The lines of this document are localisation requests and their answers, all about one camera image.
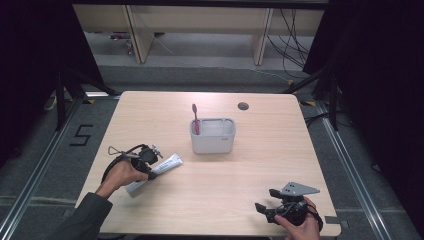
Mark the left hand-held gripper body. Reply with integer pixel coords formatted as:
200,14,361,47
130,143,164,173

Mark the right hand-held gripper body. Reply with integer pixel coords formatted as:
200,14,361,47
265,181,321,227

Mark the white toothpaste tube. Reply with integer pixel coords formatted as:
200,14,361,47
125,152,184,199

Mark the pink toothbrush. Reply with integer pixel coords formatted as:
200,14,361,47
191,103,202,136

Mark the grey toothbrush holder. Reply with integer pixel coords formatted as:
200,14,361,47
189,117,237,155

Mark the person's right hand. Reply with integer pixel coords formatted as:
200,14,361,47
273,196,323,240

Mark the person's left hand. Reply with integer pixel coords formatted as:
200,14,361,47
95,157,150,198

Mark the black metal stand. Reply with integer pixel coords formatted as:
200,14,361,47
54,69,118,132
282,65,341,132

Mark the light wooden desk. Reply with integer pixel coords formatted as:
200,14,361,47
72,3,326,66

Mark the black curtain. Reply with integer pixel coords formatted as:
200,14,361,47
0,0,116,168
302,0,424,228

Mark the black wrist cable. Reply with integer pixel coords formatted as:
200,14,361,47
306,203,325,232

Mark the metal floor rail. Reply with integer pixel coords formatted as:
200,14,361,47
0,96,85,240
314,99,392,240

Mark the bundle of black cables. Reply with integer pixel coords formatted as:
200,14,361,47
266,8,313,80

